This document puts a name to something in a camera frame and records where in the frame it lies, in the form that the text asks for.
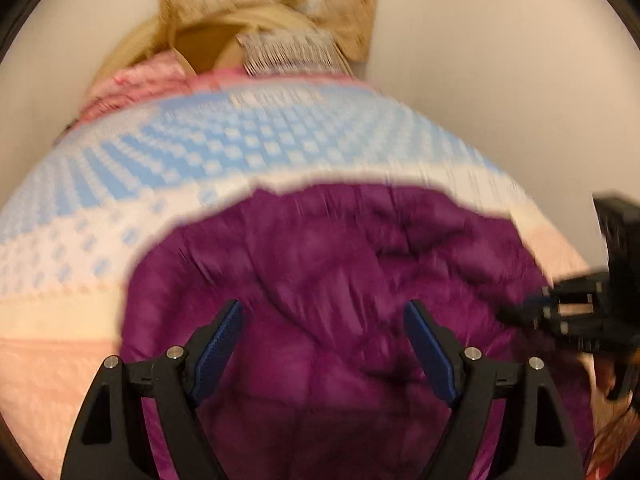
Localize pink floral blanket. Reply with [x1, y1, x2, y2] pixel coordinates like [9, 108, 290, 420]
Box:
[82, 57, 201, 121]

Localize striped pillow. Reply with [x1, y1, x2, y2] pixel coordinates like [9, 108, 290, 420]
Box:
[235, 30, 351, 76]

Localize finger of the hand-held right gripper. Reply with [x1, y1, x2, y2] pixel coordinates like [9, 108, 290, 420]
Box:
[544, 272, 608, 307]
[497, 299, 607, 353]

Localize purple puffer jacket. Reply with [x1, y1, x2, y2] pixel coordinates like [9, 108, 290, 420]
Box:
[120, 182, 598, 480]

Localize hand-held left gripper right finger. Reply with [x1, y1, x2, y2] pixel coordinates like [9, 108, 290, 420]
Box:
[404, 300, 586, 480]

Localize short beige floral curtain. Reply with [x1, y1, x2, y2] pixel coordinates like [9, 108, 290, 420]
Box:
[160, 0, 381, 61]

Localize bed with dotted cover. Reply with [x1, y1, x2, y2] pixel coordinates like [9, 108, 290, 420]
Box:
[0, 72, 601, 480]

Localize cream wooden headboard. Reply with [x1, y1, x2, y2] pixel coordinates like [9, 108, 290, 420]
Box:
[97, 2, 351, 96]

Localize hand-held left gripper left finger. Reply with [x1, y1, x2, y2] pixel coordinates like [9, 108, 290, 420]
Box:
[61, 300, 246, 480]

